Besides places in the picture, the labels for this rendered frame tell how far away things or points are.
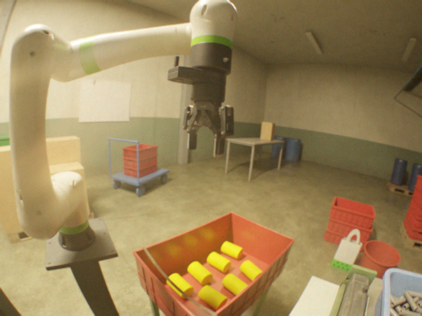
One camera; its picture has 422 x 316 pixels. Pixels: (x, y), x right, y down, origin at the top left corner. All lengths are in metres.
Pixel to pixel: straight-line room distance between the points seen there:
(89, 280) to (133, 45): 0.81
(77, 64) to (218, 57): 0.38
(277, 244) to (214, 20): 0.95
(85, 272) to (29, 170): 0.46
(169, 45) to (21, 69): 0.37
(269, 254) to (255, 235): 0.13
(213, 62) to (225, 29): 0.08
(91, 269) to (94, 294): 0.15
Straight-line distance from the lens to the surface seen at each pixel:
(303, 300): 0.48
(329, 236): 2.67
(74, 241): 0.71
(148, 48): 0.55
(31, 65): 0.47
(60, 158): 2.68
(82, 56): 0.58
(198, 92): 0.39
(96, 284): 0.86
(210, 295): 0.83
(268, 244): 1.04
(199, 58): 0.40
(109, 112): 4.45
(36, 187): 0.49
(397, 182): 6.98
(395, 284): 0.64
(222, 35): 0.42
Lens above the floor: 1.35
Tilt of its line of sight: 12 degrees down
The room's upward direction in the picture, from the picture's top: 4 degrees clockwise
